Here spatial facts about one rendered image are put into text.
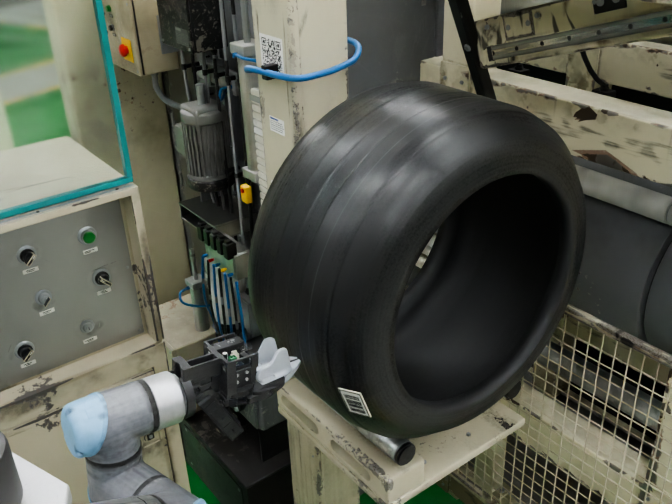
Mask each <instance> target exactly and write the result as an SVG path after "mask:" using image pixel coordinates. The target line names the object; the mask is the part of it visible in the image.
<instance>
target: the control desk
mask: <svg viewBox="0 0 672 504"><path fill-rule="evenodd" d="M163 339H164V333H163V328H162V322H161V316H160V310H159V305H158V299H157V293H156V287H155V282H154V276H153V270H152V265H151V259H150V253H149V247H148V242H147V236H146V230H145V224H144V219H143V213H142V207H141V202H140V196H139V190H138V186H136V185H135V184H134V183H132V182H130V183H126V184H123V185H119V186H116V187H112V188H109V189H105V190H102V191H98V192H95V193H91V194H88V195H84V196H81V197H77V198H74V199H70V200H67V201H63V202H59V203H56V204H52V205H49V206H45V207H42V208H38V209H35V210H31V211H28V212H24V213H21V214H17V215H14V216H10V217H7V218H3V219H0V431H1V432H2V433H3V434H4V435H5V436H6V438H7V439H8V442H9V446H10V449H11V452H13V453H14V454H16V455H18V456H20V457H21V458H23V459H25V460H26V461H28V462H30V463H32V464H33V465H35V466H37V467H38V468H40V469H42V470H44V471H45V472H47V473H49V474H50V475H52V476H54V477H56V478H57V479H59V480H61V481H62V482H64V483H66V484H67V485H68V486H69V488H70V492H71V495H72V504H89V503H90V501H89V498H88V492H87V488H88V480H87V471H86V462H85V457H84V458H76V457H74V456H73V455H72V453H71V452H70V450H69V448H68V446H67V444H66V441H65V438H64V433H63V430H62V426H61V412H62V410H63V408H64V407H65V405H67V404H68V403H71V402H73V401H76V400H79V399H81V398H84V397H87V396H88V395H89V394H91V393H94V392H101V391H104V390H107V389H111V388H114V387H117V386H120V385H123V384H126V383H129V382H132V381H136V380H139V379H142V378H145V377H148V376H151V375H154V374H157V373H161V372H164V371H170V370H169V365H168V359H167V353H166V348H165V342H164V340H163ZM140 440H141V444H142V457H143V461H144V462H145V463H146V464H148V465H149V466H151V467H153V468H154V469H156V470H157V471H159V472H160V473H162V474H163V475H165V476H166V477H168V478H169V479H171V480H172V481H174V482H175V483H177V484H178V485H180V486H181V487H183V488H184V489H186V490H187V491H189V492H190V493H191V490H190V485H189V479H188V473H187V468H186V462H185V456H184V450H183V445H182V439H181V433H180V428H179V423H177V424H175V425H172V426H169V427H167V428H164V429H161V430H158V431H155V432H153V433H150V434H147V435H145V436H142V437H140Z"/></svg>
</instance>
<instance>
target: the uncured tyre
mask: <svg viewBox="0 0 672 504"><path fill-rule="evenodd" d="M438 228H439V229H438ZM437 229H438V232H437V235H436V238H435V241H434V244H433V246H432V249H431V251H430V253H429V255H428V257H427V259H426V261H425V263H424V265H423V266H422V268H421V270H420V271H419V273H418V274H417V276H416V277H415V279H414V280H413V281H412V283H411V284H410V285H409V286H408V287H407V289H406V290H405V288H406V285H407V283H408V280H409V278H410V275H411V273H412V271H413V269H414V267H415V265H416V263H417V261H418V259H419V257H420V255H421V254H422V252H423V250H424V248H425V247H426V245H427V244H428V242H429V241H430V239H431V238H432V236H433V235H434V233H435V232H436V231H437ZM585 237H586V206H585V199H584V194H583V190H582V186H581V183H580V180H579V176H578V173H577V170H576V167H575V163H574V161H573V158H572V156H571V153H570V151H569V149H568V147H567V146H566V144H565V142H564V141H563V140H562V138H561V137H560V136H559V135H558V133H557V132H556V131H555V130H554V129H553V128H551V127H550V126H549V125H548V124H546V123H545V122H543V121H542V120H541V119H539V118H538V117H537V116H535V115H534V114H532V113H531V112H529V111H527V110H525V109H523V108H521V107H518V106H515V105H512V104H508V103H505V102H501V101H498V100H494V99H491V98H488V97H484V96H481V95H477V94H474V93H470V92H467V91H463V90H460V89H456V88H453V87H450V86H446V85H443V84H439V83H435V82H429V81H407V82H397V83H390V84H385V85H380V86H377V87H374V88H371V89H368V90H365V91H363V92H361V93H358V94H356V95H354V96H352V97H351V98H349V99H347V100H345V101H344V102H342V103H341V104H339V105H338V106H336V107H335V108H333V109H332V110H331V111H329V112H328V113H327V114H326V115H324V116H323V117H322V118H321V119H320V120H319V121H318V122H316V123H315V124H314V125H313V126H312V127H311V128H310V129H309V130H308V131H307V132H306V134H305V135H304V136H303V137H302V138H301V139H300V140H299V142H298V143H297V144H296V145H295V147H294V148H293V149H292V150H291V152H290V153H289V155H288V156H287V157H286V159H285V160H284V162H283V163H282V165H281V167H280V168H279V170H278V172H277V173H276V175H275V177H274V179H273V181H272V183H271V185H270V187H269V189H268V191H267V193H266V195H265V198H264V200H263V202H262V205H261V208H260V210H259V213H258V216H257V220H256V223H255V227H254V231H253V235H252V240H251V245H250V252H249V261H248V288H249V296H250V302H251V307H252V311H253V314H254V318H255V320H256V323H257V325H258V328H259V330H260V332H261V334H262V336H263V338H264V339H266V338H268V337H272V338H274V339H275V342H276V345H277V349H280V348H286V349H287V351H288V355H289V356H291V357H297V358H298V359H299V360H301V364H300V366H299V368H298V369H297V371H296V372H295V373H294V376H295V377H296V378H298V379H299V380H300V381H301V382H302V383H304V384H305V385H306V386H307V387H308V388H309V389H311V390H312V391H313V392H314V393H315V394H317V395H318V396H319V397H320V398H321V399H323V400H324V401H325V402H326V403H327V404H328V405H330V406H331V407H332V408H333V409H334V410H336V411H337V412H338V413H339V414H340V415H341V416H343V417H344V418H345V419H346V420H348V421H349V422H350V423H352V424H354V425H355V426H357V427H359V428H362V429H364V430H367V431H370V432H372V433H375V434H378V435H380V436H384V437H388V438H395V439H410V438H418V437H423V436H427V435H430V434H434V433H438V432H441V431H445V430H449V429H452V428H455V427H457V426H460V425H462V424H464V423H466V422H468V421H470V420H472V419H474V418H475V417H477V416H479V415H480V414H482V413H483V412H485V411H486V410H487V409H489V408H490V407H492V406H493V405H494V404H495V403H497V402H498V401H499V400H500V399H501V398H502V397H504V396H505V395H506V394H507V393H508V392H509V391H510V390H511V389H512V388H513V387H514V386H515V385H516V384H517V383H518V382H519V381H520V379H521V378H522V377H523V376H524V375H525V374H526V372H527V371H528V370H529V369H530V368H531V366H532V365H533V364H534V362H535V361H536V360H537V358H538V357H539V355H540V354H541V353H542V351H543V350H544V348H545V347H546V345H547V343H548V342H549V340H550V338H551V337H552V335H553V333H554V331H555V330H556V328H557V326H558V324H559V322H560V320H561V318H562V316H563V314H564V312H565V310H566V307H567V305H568V303H569V300H570V298H571V295H572V292H573V290H574V287H575V284H576V280H577V277H578V274H579V270H580V266H581V262H582V257H583V252H584V245H585ZM338 387H339V388H343V389H347V390H351V391H355V392H359V393H361V394H362V396H363V399H364V401H365V403H366V405H367V407H368V410H369V412H370V414H371V417H367V416H363V415H359V414H355V413H351V412H349V411H348V409H347V407H346V405H345V403H344V401H343V398H342V396H341V394H340V392H339V390H338Z"/></svg>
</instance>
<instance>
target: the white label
mask: <svg viewBox="0 0 672 504"><path fill-rule="evenodd" d="M338 390H339V392H340V394H341V396H342V398H343V401H344V403H345V405H346V407H347V409H348V411H349V412H351V413H355V414H359V415H363V416H367V417H371V414H370V412H369V410H368V407H367V405H366V403H365V401H364V399H363V396H362V394H361V393H359V392H355V391H351V390H347V389H343V388H339V387H338Z"/></svg>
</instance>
